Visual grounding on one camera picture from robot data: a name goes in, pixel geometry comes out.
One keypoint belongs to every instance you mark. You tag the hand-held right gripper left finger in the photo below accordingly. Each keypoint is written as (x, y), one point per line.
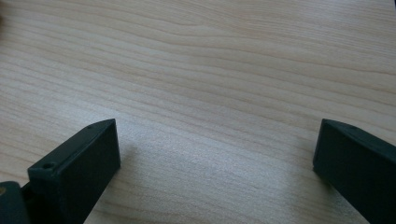
(77, 174)

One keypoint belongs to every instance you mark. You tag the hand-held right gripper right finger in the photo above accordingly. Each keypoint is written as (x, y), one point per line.
(358, 168)

